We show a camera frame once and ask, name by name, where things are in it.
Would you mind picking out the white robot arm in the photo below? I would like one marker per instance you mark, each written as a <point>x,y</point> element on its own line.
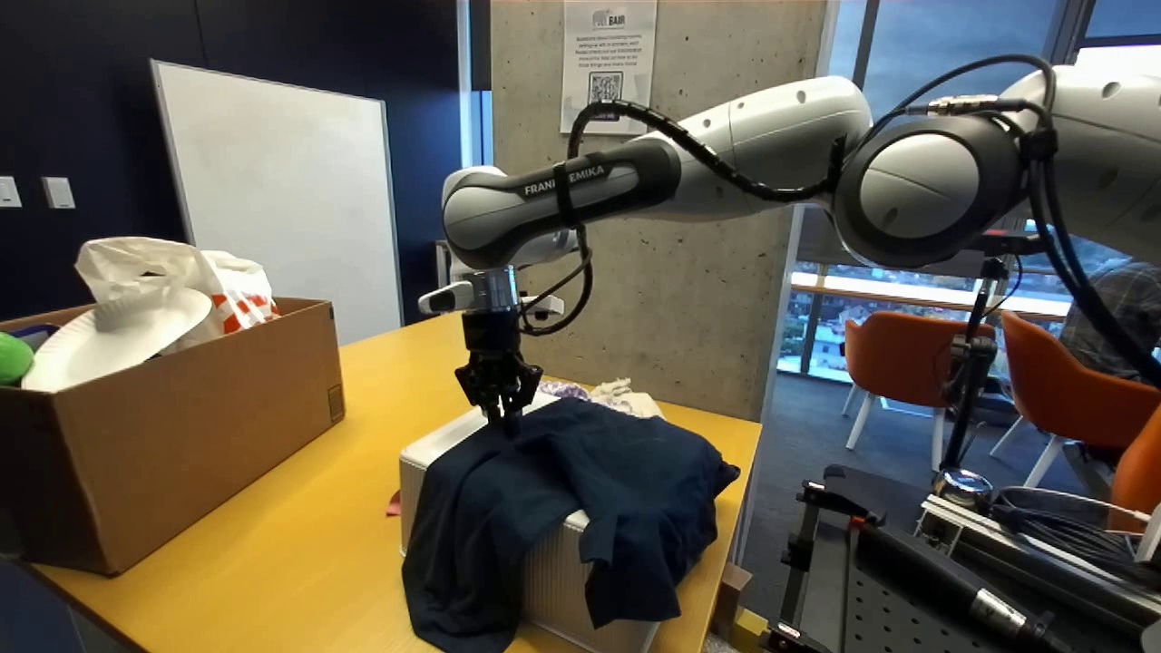
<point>1072,148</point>

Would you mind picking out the white plastic storage box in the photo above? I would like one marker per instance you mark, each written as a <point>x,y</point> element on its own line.
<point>557,575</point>

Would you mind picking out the brown cardboard box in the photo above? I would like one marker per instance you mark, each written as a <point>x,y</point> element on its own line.
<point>108,472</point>

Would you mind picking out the white plastic bag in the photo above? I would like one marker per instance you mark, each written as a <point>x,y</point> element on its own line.
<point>135,271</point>

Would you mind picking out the white paper plate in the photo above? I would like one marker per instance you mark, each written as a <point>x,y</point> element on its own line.
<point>115,334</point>

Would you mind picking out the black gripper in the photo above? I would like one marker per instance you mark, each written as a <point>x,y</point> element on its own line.
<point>496,372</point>

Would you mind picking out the dark blue shirt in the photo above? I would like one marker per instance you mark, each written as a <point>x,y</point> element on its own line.
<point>487,503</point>

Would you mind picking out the orange chair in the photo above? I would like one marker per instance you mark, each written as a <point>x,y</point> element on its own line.
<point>909,362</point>

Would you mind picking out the green ball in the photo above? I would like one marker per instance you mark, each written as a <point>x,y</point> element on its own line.
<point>15,362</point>

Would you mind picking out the black camera tripod stand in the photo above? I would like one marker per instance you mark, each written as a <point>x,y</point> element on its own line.
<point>969,362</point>

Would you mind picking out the purple white patterned cloth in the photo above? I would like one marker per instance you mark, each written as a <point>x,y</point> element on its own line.
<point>612,392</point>

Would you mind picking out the white whiteboard panel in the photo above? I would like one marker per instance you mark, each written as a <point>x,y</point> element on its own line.
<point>294,178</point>

